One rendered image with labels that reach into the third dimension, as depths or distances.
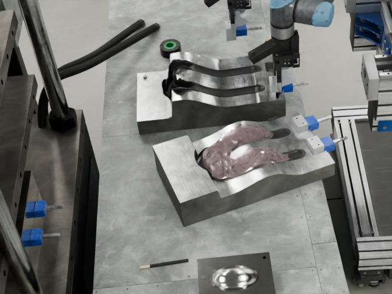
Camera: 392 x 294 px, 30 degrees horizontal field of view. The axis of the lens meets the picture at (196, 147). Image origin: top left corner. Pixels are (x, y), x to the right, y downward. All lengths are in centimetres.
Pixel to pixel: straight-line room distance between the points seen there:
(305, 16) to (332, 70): 175
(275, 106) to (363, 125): 97
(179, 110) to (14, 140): 56
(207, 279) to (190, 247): 19
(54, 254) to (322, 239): 79
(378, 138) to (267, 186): 117
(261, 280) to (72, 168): 81
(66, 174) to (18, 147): 29
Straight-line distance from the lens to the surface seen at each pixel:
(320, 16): 223
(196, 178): 217
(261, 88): 249
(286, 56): 237
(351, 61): 404
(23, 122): 228
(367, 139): 329
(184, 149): 226
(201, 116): 245
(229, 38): 267
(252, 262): 201
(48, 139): 259
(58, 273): 219
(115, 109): 261
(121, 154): 244
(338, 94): 383
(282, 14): 227
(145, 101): 253
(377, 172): 315
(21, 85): 243
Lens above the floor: 248
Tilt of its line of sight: 44 degrees down
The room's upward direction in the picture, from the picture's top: 7 degrees counter-clockwise
